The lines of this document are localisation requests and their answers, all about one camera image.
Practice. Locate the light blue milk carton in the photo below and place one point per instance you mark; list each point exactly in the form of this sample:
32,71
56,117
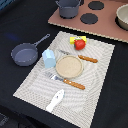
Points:
49,58

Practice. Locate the red toy tomato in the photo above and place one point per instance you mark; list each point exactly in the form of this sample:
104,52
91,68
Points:
79,44

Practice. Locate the grey frying pan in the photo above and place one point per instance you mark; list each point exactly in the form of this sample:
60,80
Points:
26,54

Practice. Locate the round wooden plate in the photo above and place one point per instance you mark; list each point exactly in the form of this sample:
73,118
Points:
69,66

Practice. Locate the woven beige placemat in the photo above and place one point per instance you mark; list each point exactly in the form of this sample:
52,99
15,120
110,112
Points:
78,106

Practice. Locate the white toy fish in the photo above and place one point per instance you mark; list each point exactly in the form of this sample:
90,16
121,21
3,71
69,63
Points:
57,98

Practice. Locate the grey cooking pot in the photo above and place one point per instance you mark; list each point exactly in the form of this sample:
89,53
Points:
68,8

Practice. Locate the wooden toy stove board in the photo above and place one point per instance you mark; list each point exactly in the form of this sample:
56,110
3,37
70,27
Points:
104,27

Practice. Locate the cream sink bowl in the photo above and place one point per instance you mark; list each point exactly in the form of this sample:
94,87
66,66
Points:
122,15

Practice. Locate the wooden handled toy fork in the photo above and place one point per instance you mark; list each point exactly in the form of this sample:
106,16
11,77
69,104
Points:
55,77

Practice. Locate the wooden handled toy knife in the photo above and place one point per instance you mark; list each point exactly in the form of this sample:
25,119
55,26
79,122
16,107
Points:
80,56

